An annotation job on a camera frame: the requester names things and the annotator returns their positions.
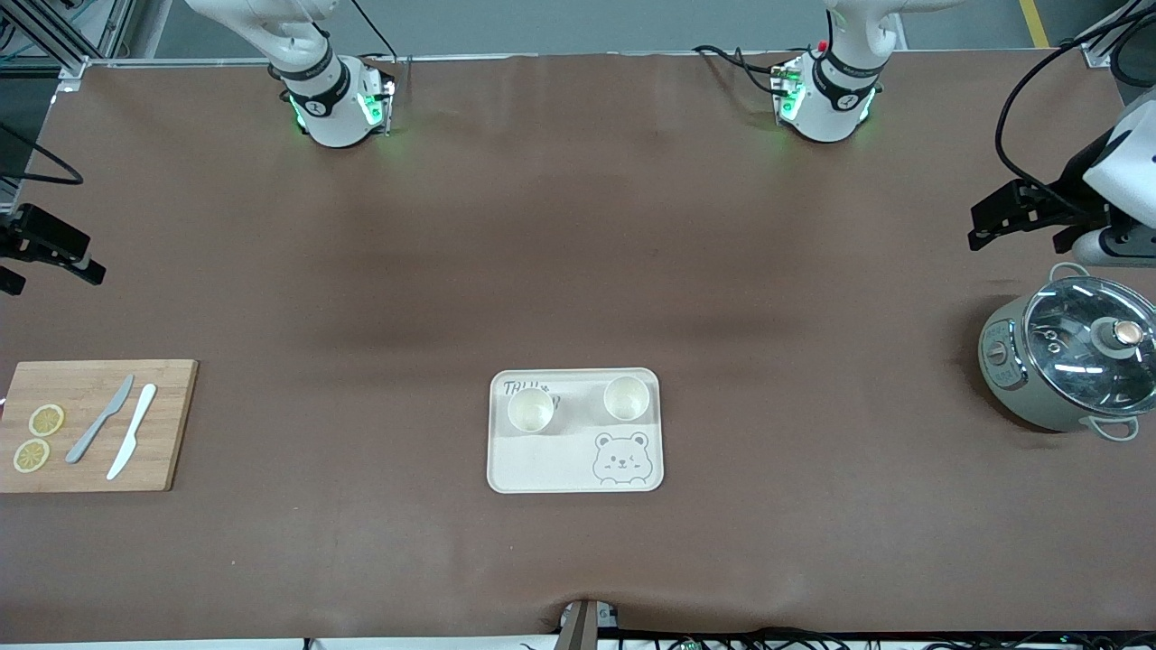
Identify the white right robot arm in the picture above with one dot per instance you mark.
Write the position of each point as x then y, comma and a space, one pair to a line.
330, 108

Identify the yellow lemon slice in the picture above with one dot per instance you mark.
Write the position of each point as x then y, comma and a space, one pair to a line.
32, 455
46, 420

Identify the grey plastic knife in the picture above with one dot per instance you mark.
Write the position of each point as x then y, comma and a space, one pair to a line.
95, 424

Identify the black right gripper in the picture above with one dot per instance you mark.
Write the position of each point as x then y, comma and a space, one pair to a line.
20, 231

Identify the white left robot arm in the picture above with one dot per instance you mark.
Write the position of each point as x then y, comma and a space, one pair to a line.
835, 99

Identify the white plastic cup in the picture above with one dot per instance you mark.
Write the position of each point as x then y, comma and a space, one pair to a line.
627, 398
531, 411

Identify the metal clamp bracket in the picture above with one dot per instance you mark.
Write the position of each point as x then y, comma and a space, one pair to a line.
587, 627

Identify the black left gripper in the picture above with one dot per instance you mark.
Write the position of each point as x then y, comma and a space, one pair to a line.
1073, 186

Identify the white plastic knife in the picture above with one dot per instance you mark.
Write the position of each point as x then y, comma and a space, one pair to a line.
131, 433

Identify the glass cooker lid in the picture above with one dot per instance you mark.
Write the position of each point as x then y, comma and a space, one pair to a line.
1084, 348

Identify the grey-green electric cooker pot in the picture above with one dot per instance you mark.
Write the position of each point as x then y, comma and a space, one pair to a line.
1011, 379

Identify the wooden cutting board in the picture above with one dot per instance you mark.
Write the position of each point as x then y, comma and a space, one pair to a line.
172, 424

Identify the white bear print tray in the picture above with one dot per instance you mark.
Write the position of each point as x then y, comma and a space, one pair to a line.
551, 460

